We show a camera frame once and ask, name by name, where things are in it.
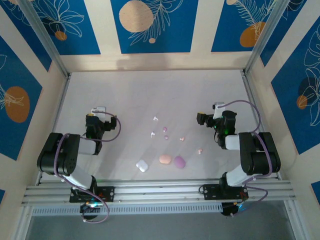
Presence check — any purple earbud charging case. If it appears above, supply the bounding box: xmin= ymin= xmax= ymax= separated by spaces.
xmin=173 ymin=155 xmax=186 ymax=169

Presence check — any white earbud charging case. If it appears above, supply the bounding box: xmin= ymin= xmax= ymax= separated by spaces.
xmin=135 ymin=159 xmax=149 ymax=173

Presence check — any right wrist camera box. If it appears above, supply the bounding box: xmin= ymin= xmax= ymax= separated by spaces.
xmin=211 ymin=101 xmax=227 ymax=120

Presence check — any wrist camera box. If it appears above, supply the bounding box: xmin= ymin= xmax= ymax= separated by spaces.
xmin=90 ymin=106 xmax=108 ymax=120
xmin=211 ymin=101 xmax=227 ymax=120

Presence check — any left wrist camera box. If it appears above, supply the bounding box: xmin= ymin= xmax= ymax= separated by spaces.
xmin=90 ymin=106 xmax=108 ymax=120

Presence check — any aluminium table side rail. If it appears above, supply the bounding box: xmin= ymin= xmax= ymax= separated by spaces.
xmin=240 ymin=69 xmax=281 ymax=181
xmin=35 ymin=74 xmax=72 ymax=186

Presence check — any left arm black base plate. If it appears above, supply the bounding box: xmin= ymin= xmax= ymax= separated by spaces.
xmin=69 ymin=185 xmax=116 ymax=204

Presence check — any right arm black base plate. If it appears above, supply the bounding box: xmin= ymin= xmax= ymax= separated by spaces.
xmin=200 ymin=183 xmax=250 ymax=201

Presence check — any aluminium mounting rail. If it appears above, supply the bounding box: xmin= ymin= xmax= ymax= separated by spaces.
xmin=21 ymin=177 xmax=298 ymax=206

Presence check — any black cable connector block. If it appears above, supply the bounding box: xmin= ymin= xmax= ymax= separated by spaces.
xmin=79 ymin=202 xmax=104 ymax=221
xmin=221 ymin=201 xmax=249 ymax=218

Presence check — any aluminium frame post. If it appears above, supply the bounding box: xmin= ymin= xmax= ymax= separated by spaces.
xmin=242 ymin=0 xmax=290 ymax=76
xmin=17 ymin=0 xmax=72 ymax=79

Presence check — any grey slotted cable duct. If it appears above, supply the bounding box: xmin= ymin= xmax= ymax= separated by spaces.
xmin=31 ymin=202 xmax=224 ymax=217

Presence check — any aluminium frame leg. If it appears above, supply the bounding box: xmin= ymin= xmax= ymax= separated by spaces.
xmin=12 ymin=206 xmax=35 ymax=240
xmin=283 ymin=199 xmax=311 ymax=240

